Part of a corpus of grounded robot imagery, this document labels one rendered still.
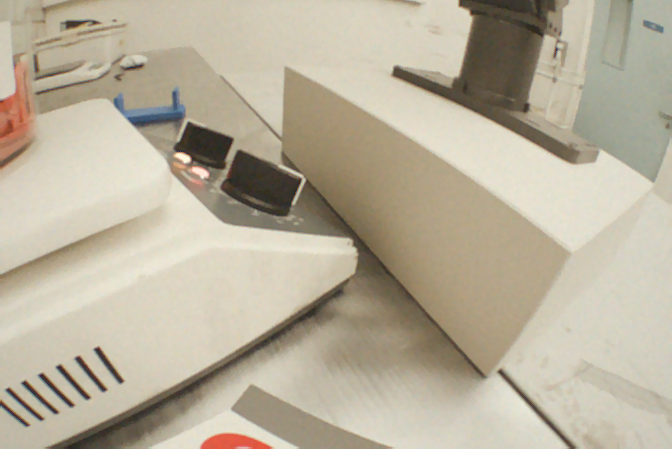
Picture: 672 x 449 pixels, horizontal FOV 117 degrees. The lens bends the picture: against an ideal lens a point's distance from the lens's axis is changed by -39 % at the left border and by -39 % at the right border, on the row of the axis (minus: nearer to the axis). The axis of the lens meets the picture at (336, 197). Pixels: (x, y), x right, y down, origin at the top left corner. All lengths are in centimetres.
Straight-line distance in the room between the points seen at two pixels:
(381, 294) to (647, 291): 22
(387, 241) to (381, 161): 4
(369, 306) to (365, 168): 7
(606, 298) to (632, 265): 7
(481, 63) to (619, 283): 20
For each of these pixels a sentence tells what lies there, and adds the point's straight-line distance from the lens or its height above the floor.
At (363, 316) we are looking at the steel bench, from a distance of 16.
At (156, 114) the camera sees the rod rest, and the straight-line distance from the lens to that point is 44.
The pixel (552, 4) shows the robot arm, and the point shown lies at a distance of 26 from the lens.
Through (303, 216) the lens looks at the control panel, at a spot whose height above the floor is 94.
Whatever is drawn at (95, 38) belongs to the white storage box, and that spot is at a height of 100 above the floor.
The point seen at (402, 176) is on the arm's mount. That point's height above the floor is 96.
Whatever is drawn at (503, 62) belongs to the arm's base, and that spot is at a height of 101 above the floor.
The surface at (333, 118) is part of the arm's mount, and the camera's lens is 21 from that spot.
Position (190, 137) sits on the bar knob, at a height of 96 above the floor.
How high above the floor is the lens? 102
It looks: 30 degrees down
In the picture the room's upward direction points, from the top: 6 degrees clockwise
